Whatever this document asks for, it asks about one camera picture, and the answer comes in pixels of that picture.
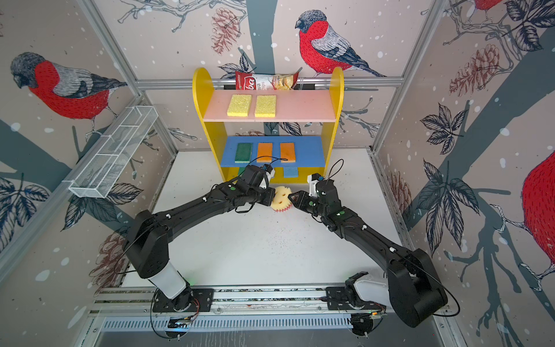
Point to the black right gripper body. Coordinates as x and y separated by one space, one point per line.
311 205

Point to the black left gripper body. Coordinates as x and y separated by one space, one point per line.
261 195

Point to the dark green sponge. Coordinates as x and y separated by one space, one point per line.
243 153

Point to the yellow smiley face sponge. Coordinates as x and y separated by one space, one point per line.
281 201

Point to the pale yellow sponge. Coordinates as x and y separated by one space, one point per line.
264 153

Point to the blue sponge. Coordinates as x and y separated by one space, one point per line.
290 172

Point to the orange sponge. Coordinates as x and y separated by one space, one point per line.
287 153

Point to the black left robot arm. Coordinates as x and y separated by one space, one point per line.
147 245

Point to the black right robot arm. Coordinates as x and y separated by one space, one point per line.
415 292

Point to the yellow shelf with coloured boards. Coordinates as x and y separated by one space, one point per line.
293 107

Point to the red cassava chips bag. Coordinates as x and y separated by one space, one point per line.
246 81

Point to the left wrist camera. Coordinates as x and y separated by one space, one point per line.
269 172

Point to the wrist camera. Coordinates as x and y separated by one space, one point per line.
312 180
269 172

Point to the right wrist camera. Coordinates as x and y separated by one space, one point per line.
312 180

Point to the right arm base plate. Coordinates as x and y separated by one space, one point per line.
337 299

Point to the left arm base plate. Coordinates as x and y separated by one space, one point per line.
191 300

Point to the white wire mesh basket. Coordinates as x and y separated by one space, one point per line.
102 171

